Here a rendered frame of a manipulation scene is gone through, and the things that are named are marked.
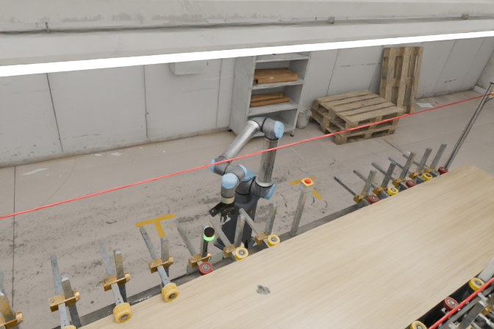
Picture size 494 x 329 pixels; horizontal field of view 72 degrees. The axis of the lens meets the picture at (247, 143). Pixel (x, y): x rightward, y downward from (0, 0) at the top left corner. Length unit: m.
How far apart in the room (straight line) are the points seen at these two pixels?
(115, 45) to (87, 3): 0.11
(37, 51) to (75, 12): 0.12
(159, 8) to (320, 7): 0.55
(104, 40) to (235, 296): 1.57
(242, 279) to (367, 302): 0.73
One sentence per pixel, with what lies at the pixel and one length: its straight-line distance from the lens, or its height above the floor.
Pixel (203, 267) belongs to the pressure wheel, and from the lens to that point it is 2.18.
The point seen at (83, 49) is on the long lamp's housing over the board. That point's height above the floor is 2.35.
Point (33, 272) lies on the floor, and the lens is 3.53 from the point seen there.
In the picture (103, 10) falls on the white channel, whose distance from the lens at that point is 0.92.
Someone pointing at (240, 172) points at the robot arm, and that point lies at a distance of 2.11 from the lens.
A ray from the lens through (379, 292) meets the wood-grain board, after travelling 2.37.
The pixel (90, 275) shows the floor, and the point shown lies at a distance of 3.37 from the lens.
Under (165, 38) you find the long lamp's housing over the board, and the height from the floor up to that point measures 2.37.
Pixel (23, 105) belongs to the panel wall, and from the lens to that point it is 4.34.
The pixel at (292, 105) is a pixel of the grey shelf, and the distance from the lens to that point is 5.03.
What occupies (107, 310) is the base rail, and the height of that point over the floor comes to 0.70.
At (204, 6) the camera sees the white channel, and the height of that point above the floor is 2.45.
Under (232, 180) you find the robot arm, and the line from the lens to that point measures 2.02.
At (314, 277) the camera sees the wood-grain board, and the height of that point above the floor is 0.90.
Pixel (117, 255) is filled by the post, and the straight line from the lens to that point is 1.94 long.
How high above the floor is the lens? 2.65
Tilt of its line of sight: 33 degrees down
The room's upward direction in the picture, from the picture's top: 8 degrees clockwise
